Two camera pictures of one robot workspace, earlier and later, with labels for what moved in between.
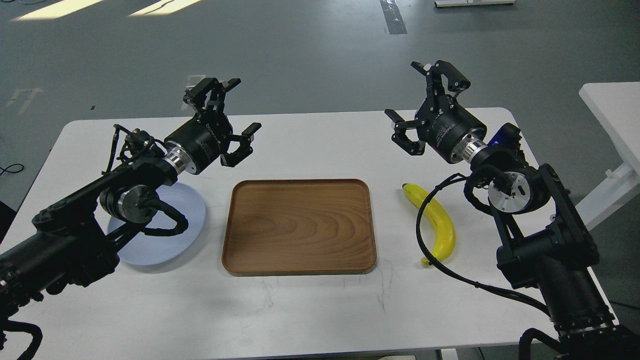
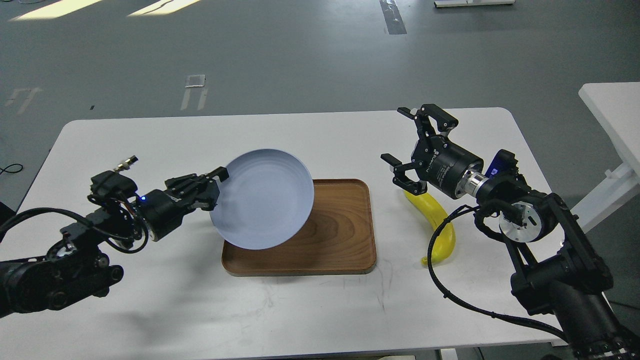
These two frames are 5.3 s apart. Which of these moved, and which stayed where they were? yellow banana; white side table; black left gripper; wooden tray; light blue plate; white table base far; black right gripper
Moved: black left gripper; light blue plate; black right gripper
Stayed: white side table; yellow banana; wooden tray; white table base far
